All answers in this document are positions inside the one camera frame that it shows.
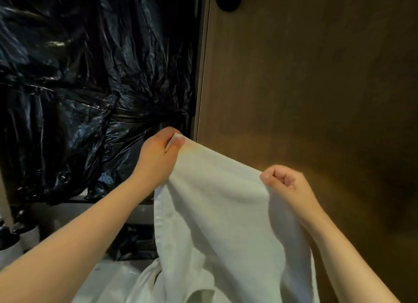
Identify white towel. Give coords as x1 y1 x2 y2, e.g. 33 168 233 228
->
126 133 320 303

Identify person's left forearm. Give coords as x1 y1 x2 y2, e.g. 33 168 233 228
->
0 176 154 303

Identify person's left hand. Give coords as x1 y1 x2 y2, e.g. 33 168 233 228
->
131 127 185 195

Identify brown wooden panel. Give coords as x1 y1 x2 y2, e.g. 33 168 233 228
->
193 0 418 303

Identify black plastic sheet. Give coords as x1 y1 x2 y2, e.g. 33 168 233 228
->
0 0 201 204

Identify white pump bottle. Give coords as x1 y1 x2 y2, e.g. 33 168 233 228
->
11 208 41 251
0 218 24 269

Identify person's right forearm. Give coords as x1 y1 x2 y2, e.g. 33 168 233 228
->
308 206 401 303

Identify person's right hand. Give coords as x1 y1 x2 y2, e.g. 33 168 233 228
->
260 165 324 230

